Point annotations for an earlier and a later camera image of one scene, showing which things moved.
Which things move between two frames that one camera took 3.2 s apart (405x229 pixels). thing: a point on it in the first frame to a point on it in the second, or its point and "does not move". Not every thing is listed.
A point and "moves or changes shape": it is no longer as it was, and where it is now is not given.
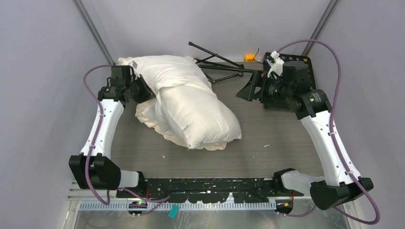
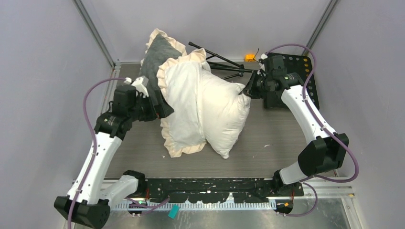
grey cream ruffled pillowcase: [158, 70] moves or changes shape
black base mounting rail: [239, 190] does not move
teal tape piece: [174, 211] does not move
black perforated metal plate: [288, 58] does not move
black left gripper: [147, 94] to [162, 109]
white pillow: [199, 115] to [225, 110]
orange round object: [250, 57] does not move
